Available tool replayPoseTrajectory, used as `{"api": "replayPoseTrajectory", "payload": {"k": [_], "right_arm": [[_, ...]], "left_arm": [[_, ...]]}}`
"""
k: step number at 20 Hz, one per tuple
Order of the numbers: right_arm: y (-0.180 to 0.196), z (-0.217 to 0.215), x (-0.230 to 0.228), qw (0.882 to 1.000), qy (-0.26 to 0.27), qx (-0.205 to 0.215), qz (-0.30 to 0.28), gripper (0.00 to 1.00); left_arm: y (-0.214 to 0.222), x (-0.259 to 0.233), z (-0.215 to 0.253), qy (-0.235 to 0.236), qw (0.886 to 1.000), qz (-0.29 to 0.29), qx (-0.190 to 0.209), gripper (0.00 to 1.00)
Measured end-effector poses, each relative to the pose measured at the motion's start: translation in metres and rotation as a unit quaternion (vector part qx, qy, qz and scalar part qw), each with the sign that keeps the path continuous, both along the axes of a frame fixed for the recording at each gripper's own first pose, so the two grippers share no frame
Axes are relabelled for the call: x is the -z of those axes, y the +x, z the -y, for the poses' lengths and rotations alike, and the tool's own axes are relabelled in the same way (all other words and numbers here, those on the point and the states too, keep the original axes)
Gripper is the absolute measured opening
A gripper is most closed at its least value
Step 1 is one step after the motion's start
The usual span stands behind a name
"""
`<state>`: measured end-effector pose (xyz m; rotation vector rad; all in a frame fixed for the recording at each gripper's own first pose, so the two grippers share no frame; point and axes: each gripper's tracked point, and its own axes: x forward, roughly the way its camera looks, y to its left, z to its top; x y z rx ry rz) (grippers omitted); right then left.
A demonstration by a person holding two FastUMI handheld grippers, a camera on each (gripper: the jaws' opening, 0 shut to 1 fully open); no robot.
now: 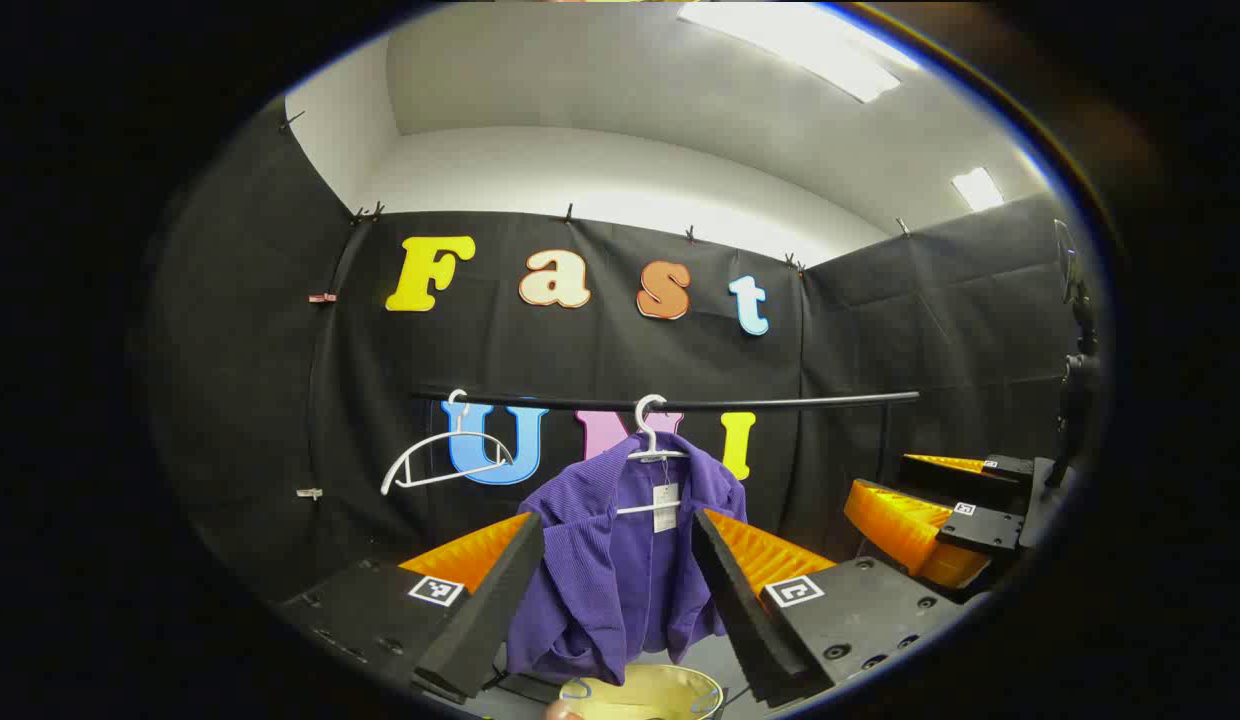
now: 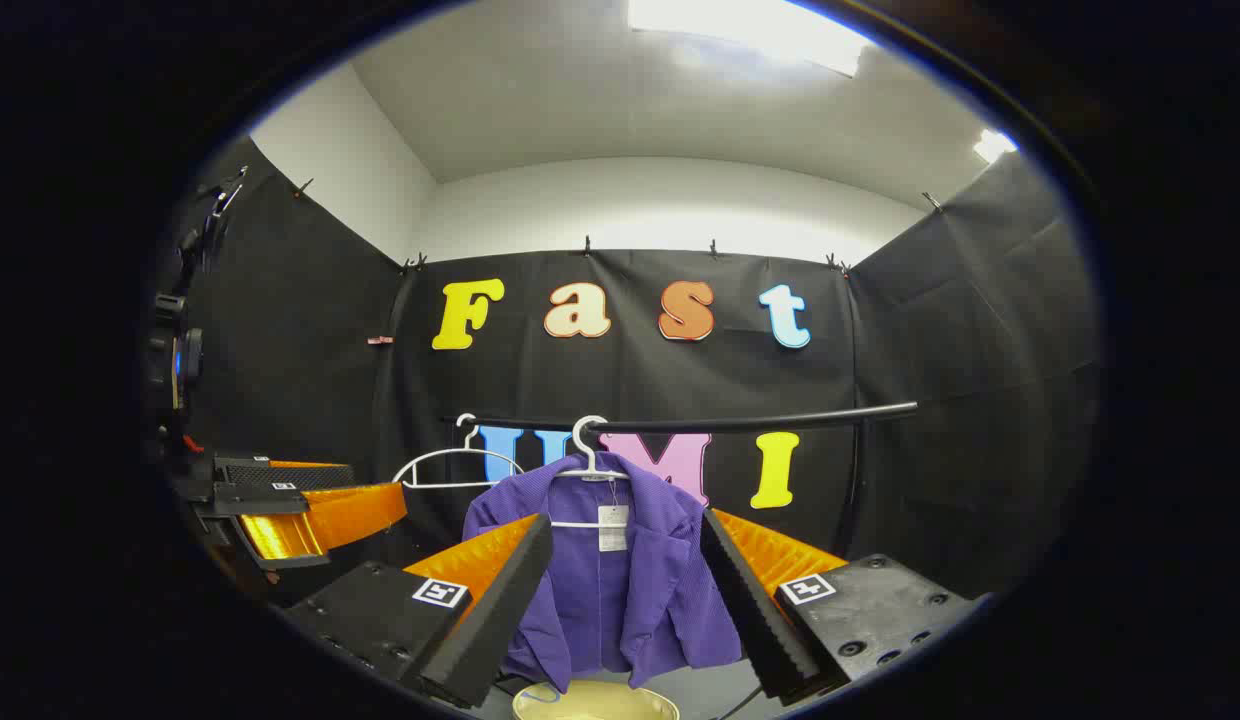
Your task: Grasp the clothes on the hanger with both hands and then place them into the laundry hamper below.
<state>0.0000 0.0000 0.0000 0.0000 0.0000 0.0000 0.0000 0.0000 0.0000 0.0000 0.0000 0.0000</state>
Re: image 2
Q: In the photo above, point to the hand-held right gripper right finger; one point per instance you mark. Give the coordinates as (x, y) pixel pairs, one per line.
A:
(755, 610)

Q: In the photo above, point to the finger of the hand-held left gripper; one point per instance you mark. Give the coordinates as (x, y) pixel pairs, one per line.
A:
(280, 476)
(340, 512)

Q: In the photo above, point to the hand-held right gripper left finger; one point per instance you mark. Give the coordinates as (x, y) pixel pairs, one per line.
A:
(500, 610)

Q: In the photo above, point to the purple ribbed jacket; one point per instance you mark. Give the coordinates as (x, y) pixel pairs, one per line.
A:
(660, 580)

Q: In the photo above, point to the beige laundry hamper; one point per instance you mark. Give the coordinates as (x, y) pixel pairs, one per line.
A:
(590, 702)

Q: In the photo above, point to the white hanger with label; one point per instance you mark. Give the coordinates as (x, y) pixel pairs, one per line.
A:
(587, 458)

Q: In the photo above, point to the black clothes rack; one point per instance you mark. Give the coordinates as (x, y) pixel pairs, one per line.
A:
(780, 420)

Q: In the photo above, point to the row of black cloth clips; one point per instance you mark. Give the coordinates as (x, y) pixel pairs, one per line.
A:
(587, 246)

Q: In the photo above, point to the small ceiling light panel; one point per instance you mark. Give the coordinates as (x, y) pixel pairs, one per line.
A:
(993, 146)

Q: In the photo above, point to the large ceiling light panel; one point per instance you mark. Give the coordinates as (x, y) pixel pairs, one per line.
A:
(750, 25)

